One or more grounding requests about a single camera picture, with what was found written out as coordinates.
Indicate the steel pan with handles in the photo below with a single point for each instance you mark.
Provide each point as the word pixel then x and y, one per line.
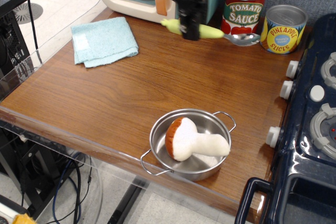
pixel 197 167

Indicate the light blue folded towel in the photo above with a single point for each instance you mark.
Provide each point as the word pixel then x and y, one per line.
pixel 103 42

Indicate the tomato sauce can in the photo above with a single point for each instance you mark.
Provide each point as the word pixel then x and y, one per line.
pixel 241 16

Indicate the plush mushroom toy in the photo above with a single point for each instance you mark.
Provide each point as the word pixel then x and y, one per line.
pixel 182 140

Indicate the dark blue toy stove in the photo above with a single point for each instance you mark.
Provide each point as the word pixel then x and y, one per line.
pixel 302 186

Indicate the spoon with green handle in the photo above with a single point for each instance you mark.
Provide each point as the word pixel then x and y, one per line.
pixel 208 32

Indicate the pineapple slices can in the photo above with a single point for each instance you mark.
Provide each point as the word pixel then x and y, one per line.
pixel 283 28

